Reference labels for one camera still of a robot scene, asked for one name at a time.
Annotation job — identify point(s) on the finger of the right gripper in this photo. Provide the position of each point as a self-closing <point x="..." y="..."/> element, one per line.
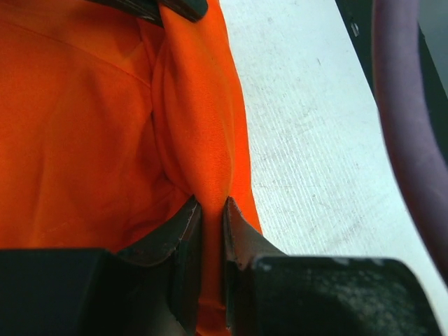
<point x="147" y="10"/>
<point x="192" y="10"/>

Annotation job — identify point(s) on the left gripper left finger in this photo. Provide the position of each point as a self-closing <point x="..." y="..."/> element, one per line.
<point x="149" y="288"/>

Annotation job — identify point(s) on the orange t shirt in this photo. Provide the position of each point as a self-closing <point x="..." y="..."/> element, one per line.
<point x="110" y="123"/>

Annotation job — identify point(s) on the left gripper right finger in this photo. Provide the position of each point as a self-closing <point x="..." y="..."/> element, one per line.
<point x="270" y="293"/>

